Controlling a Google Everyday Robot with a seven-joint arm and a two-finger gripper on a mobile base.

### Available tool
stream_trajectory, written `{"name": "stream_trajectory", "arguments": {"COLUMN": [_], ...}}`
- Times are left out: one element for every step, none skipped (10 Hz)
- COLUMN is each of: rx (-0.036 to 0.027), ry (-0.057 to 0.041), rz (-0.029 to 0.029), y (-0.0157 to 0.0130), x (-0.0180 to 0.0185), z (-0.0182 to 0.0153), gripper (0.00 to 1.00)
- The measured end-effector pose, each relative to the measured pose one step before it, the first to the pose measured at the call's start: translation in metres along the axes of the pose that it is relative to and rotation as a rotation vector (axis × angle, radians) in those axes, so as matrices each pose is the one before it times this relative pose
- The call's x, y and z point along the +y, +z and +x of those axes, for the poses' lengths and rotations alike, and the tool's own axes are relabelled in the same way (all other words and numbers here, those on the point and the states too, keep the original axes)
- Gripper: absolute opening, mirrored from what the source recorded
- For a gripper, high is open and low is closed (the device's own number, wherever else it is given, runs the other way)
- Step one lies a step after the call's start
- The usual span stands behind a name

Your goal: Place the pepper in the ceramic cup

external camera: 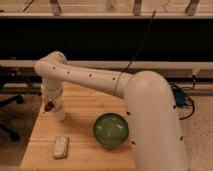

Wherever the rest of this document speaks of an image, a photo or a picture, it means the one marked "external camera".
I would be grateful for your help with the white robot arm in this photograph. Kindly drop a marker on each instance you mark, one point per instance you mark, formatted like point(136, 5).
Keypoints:
point(152, 116)

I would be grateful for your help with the white rectangular block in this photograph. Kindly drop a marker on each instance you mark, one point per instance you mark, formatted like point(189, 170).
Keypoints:
point(60, 147)

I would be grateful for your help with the green bowl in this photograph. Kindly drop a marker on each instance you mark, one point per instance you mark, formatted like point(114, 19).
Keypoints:
point(110, 130)

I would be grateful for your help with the blue power box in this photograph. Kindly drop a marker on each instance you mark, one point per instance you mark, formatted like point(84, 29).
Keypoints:
point(180, 97)

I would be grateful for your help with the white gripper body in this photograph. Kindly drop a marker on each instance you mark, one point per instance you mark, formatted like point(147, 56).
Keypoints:
point(53, 102)

